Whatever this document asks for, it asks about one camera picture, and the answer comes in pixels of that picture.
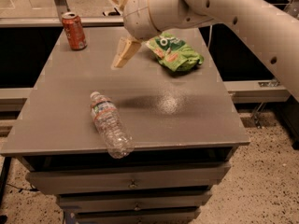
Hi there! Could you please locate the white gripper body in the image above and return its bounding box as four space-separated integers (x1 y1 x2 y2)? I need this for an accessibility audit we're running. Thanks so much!
123 0 156 41

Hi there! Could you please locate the red coke can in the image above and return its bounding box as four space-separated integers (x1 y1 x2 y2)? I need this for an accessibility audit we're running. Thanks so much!
62 12 87 50

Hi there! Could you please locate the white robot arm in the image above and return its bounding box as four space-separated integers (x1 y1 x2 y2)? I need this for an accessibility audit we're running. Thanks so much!
108 0 299 100

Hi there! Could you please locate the clear plastic water bottle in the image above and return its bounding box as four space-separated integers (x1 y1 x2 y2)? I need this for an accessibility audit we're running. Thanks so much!
90 91 135 159

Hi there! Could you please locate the green chip bag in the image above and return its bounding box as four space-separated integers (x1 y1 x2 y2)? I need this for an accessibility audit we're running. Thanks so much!
146 33 204 72

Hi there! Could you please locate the grey metal railing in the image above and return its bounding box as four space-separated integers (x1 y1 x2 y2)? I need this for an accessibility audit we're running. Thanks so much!
0 0 122 28

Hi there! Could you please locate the grey drawer cabinet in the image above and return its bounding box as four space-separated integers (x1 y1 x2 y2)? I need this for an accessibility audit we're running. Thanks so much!
0 24 251 224

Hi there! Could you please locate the top grey drawer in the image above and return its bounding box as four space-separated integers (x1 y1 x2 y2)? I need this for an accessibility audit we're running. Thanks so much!
26 162 231 194

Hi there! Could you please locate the grey drawer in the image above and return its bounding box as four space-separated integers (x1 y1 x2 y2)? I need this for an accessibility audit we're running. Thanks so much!
58 189 211 213
76 207 200 224
26 162 231 194

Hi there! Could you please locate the middle grey drawer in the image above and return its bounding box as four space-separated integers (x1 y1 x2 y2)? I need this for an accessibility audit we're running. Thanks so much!
58 189 211 213

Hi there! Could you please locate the bottom grey drawer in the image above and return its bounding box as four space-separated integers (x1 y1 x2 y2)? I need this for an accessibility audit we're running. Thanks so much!
76 207 200 224

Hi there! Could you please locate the black floor cable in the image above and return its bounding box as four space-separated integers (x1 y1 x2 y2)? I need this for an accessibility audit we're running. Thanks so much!
5 182 40 194

